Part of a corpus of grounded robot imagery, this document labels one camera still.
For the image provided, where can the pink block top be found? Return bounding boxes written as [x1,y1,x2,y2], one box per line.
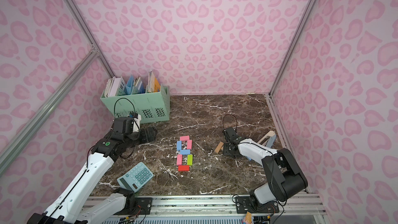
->
[180,135,190,141]

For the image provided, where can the pink block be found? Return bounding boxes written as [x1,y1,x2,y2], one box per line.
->
[186,140,192,150]
[176,154,182,166]
[180,135,190,141]

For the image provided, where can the light blue block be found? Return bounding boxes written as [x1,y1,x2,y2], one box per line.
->
[180,149,191,155]

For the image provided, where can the green block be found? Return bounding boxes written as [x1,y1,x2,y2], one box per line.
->
[187,155,193,166]

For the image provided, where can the teal calculator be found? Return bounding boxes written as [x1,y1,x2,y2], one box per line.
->
[117,162,153,192]

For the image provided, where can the red block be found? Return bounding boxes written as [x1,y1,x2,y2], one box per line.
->
[178,165,190,172]

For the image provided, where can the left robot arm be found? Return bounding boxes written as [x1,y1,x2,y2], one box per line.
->
[28,114,158,224]

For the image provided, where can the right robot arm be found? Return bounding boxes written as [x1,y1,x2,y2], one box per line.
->
[222,127,308,205]

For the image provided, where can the wooden and blue arch blocks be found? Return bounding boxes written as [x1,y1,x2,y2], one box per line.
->
[257,131,277,148]

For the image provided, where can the wooden block left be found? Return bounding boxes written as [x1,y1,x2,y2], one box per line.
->
[214,142,224,153]

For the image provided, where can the mint green file organizer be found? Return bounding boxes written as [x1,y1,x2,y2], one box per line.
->
[101,85,170,123]

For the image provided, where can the papers in organizer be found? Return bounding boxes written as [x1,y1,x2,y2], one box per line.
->
[102,71,161,98]

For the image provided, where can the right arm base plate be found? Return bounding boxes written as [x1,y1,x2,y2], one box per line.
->
[232,195,279,215]

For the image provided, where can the aluminium front rail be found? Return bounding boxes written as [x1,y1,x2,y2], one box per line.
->
[60,192,325,224]

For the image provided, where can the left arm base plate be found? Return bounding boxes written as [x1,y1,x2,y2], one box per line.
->
[116,197,153,215]

